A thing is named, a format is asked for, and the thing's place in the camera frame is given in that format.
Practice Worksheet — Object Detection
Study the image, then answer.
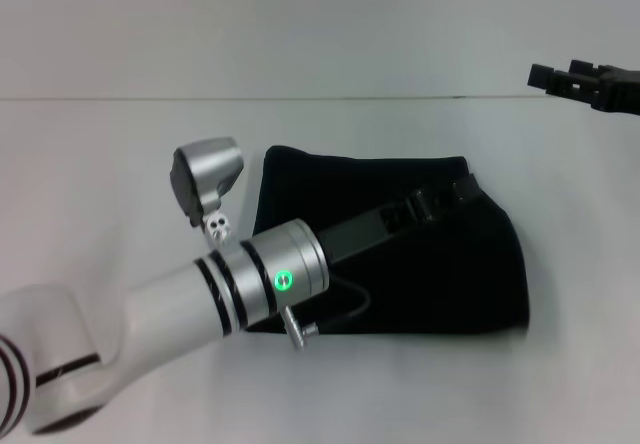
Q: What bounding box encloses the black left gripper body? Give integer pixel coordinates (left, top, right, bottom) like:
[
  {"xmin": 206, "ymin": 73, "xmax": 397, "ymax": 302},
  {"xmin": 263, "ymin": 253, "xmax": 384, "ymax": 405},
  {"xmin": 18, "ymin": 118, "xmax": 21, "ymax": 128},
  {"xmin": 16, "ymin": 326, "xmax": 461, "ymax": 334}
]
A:
[{"xmin": 315, "ymin": 198, "xmax": 419, "ymax": 266}]

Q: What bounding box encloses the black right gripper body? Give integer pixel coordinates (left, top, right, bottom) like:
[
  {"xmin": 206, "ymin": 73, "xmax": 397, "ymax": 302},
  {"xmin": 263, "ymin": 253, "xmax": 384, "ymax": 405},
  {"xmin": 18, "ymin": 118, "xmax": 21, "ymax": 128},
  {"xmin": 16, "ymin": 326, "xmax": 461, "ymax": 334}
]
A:
[{"xmin": 592, "ymin": 65, "xmax": 640, "ymax": 116}]

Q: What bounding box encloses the black shirt with FREE print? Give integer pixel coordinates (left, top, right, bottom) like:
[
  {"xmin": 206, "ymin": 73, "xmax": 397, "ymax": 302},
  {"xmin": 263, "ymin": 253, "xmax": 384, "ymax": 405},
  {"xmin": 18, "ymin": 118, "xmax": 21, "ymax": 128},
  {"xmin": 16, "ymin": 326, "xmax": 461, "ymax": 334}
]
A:
[{"xmin": 247, "ymin": 144, "xmax": 531, "ymax": 338}]

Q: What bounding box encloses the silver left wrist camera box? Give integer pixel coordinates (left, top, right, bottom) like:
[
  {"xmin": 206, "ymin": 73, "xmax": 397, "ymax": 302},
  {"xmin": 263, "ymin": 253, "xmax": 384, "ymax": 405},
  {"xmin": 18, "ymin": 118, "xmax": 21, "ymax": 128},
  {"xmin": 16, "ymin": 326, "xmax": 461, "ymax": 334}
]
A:
[{"xmin": 171, "ymin": 136, "xmax": 245, "ymax": 245}]

